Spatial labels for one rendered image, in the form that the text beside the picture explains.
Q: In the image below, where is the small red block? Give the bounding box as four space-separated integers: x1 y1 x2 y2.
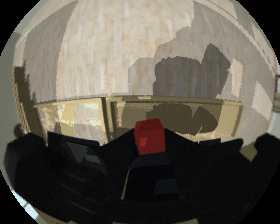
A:
133 119 165 155

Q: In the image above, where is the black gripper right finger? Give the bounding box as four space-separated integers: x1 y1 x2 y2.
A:
164 128 244 198

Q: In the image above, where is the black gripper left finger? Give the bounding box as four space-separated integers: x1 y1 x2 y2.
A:
60 128 136 200

